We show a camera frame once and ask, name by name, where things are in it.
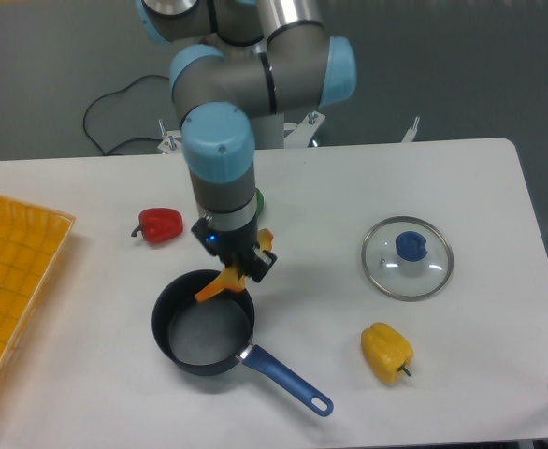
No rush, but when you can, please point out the green bell pepper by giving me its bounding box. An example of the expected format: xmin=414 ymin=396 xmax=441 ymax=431
xmin=255 ymin=188 xmax=265 ymax=218

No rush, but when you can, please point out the glass lid blue knob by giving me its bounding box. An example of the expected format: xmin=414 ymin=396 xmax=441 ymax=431
xmin=360 ymin=216 xmax=454 ymax=302

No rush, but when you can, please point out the yellow plastic basket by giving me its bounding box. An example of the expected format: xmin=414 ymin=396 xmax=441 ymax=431
xmin=0 ymin=195 xmax=76 ymax=373

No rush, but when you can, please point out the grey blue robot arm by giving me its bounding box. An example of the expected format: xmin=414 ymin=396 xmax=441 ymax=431
xmin=137 ymin=1 xmax=357 ymax=281

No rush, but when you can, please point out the red bell pepper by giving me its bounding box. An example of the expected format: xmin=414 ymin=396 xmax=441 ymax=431
xmin=131 ymin=208 xmax=183 ymax=244

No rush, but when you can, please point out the yellow bell pepper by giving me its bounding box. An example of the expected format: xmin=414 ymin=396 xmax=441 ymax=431
xmin=360 ymin=322 xmax=414 ymax=385

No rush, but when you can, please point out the black pot blue handle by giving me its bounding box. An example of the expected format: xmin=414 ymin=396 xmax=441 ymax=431
xmin=151 ymin=269 xmax=334 ymax=417

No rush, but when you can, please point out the black cable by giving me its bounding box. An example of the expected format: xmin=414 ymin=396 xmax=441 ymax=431
xmin=82 ymin=75 xmax=181 ymax=156

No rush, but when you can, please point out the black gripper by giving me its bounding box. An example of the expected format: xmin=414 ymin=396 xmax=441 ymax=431
xmin=191 ymin=216 xmax=277 ymax=282

